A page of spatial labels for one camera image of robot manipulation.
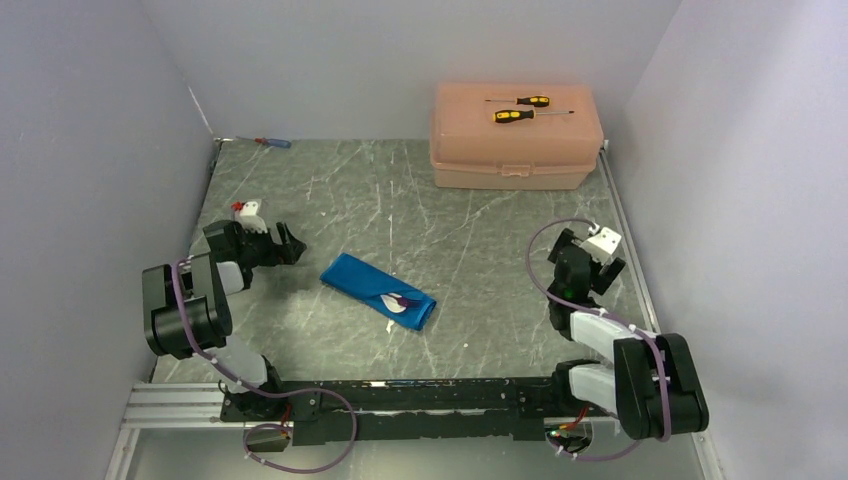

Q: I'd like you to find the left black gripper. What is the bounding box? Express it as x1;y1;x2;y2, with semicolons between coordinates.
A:
236;221;306;267

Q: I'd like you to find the blue cloth napkin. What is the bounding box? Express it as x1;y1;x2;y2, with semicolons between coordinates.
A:
320;253;437;331

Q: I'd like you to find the white plastic utensil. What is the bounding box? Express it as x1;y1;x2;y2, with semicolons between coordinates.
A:
380;292;414;314

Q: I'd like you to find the purple fork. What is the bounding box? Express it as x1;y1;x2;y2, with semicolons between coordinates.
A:
383;295;420;313

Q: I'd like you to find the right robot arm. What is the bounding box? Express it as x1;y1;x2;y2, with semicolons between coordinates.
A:
546;227;710;440

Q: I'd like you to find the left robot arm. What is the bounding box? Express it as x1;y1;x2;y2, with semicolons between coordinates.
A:
142;220;307;420

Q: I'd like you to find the blue red screwdriver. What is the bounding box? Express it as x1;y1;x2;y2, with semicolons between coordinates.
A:
239;137;292;149

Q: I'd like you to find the peach plastic toolbox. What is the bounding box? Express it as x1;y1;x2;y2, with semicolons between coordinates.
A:
429;83;604;190

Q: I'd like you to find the yellow black screwdriver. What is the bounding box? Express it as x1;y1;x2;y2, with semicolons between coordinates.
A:
492;109;575;124

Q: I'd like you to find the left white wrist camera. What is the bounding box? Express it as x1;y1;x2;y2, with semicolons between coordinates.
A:
231;199;268;234

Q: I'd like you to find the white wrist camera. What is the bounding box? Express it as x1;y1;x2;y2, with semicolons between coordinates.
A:
231;199;268;234
580;226;622;265

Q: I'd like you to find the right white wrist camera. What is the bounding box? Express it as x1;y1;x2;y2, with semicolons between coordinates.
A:
580;226;622;265

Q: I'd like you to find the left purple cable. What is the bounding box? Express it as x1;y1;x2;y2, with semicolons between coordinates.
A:
172;258;359;476

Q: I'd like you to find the purple cable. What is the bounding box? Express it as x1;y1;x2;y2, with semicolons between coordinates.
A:
525;218;674;463
172;258;359;476

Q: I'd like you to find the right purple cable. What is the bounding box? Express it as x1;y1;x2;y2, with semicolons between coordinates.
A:
525;218;674;463

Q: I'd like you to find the small black-handled screwdriver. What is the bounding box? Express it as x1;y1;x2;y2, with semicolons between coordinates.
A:
486;95;550;108

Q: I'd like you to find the aluminium frame rail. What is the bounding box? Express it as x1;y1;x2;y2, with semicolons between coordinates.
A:
105;380;723;480

